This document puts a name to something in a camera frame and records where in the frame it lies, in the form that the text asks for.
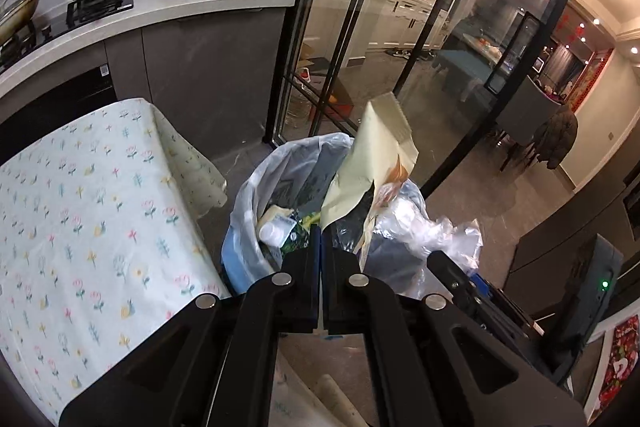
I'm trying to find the green milk carton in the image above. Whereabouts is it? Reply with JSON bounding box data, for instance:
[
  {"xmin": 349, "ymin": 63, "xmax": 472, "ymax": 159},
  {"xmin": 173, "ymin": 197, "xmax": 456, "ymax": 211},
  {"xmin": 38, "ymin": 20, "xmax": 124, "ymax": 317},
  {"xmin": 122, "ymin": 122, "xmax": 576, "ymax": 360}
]
[{"xmin": 257, "ymin": 205, "xmax": 309, "ymax": 262}]

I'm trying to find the clear plastic bag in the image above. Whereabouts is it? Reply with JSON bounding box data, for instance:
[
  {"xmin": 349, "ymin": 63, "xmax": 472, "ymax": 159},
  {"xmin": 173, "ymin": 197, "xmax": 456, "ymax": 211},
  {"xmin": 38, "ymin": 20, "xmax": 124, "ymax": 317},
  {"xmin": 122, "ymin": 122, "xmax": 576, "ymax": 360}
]
[{"xmin": 373, "ymin": 180, "xmax": 484, "ymax": 275}]

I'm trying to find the beige snack bag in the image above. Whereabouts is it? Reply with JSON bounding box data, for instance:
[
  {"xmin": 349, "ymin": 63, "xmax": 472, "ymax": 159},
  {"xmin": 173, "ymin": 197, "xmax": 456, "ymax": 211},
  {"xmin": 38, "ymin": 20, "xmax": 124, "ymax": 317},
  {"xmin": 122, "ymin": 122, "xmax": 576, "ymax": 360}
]
[{"xmin": 320, "ymin": 92, "xmax": 419, "ymax": 265}]

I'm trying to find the trash bin with clear liner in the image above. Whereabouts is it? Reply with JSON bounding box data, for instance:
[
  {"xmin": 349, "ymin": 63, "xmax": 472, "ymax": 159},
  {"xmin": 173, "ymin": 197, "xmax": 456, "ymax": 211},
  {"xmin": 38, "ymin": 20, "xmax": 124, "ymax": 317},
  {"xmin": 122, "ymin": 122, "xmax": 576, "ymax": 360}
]
[{"xmin": 220, "ymin": 131, "xmax": 484, "ymax": 301}]

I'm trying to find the floral tablecloth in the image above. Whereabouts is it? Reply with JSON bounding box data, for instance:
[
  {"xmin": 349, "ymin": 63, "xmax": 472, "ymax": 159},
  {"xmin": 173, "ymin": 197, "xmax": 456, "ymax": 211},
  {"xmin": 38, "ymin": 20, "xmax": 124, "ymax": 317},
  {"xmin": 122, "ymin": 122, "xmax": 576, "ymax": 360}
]
[{"xmin": 1, "ymin": 98, "xmax": 228, "ymax": 423}]

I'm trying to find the black framed glass door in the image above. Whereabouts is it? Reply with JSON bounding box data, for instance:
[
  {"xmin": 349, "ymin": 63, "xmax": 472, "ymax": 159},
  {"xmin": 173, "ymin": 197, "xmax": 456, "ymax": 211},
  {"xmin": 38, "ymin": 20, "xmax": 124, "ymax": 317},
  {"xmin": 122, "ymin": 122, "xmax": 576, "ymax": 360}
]
[{"xmin": 273, "ymin": 0, "xmax": 568, "ymax": 193}]

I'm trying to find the built-in black oven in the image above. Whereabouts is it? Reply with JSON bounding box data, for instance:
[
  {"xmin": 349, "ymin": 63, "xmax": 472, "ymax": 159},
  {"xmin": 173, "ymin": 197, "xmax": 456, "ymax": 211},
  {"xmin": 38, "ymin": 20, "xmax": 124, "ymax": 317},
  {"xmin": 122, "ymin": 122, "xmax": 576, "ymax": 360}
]
[{"xmin": 1, "ymin": 64, "xmax": 117, "ymax": 143}]

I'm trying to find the black gas stove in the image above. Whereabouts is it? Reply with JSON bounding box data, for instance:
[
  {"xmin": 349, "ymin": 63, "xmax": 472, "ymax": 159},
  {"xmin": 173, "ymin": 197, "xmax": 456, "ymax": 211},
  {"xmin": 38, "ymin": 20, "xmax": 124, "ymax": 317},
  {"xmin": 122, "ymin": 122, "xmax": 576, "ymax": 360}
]
[{"xmin": 1, "ymin": 0, "xmax": 134, "ymax": 72}]

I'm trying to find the beige wok with lid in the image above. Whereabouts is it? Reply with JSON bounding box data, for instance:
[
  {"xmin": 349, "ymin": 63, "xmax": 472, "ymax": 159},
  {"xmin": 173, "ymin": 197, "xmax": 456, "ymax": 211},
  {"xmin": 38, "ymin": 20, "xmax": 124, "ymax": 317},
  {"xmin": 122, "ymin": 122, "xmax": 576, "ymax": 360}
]
[{"xmin": 0, "ymin": 0, "xmax": 39, "ymax": 44}]

